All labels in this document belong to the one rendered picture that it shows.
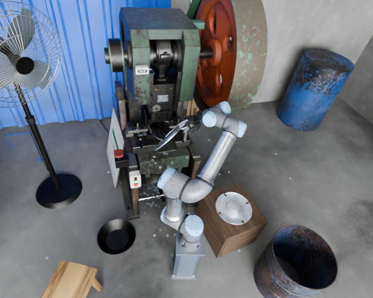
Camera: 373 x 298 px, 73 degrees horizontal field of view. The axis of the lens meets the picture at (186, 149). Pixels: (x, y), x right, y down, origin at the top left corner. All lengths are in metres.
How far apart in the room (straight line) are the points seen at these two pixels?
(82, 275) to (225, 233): 0.97
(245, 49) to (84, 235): 1.82
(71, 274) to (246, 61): 1.60
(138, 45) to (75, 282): 1.42
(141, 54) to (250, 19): 0.59
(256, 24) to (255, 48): 0.12
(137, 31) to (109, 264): 1.64
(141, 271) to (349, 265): 1.71
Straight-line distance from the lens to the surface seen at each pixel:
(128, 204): 2.37
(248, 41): 1.42
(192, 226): 1.54
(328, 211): 2.92
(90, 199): 2.49
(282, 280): 1.89
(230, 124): 1.27
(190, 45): 1.55
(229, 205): 2.06
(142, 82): 1.57
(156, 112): 1.75
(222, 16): 1.72
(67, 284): 1.84
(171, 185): 1.19
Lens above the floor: 2.02
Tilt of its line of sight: 44 degrees down
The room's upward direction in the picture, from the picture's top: 9 degrees clockwise
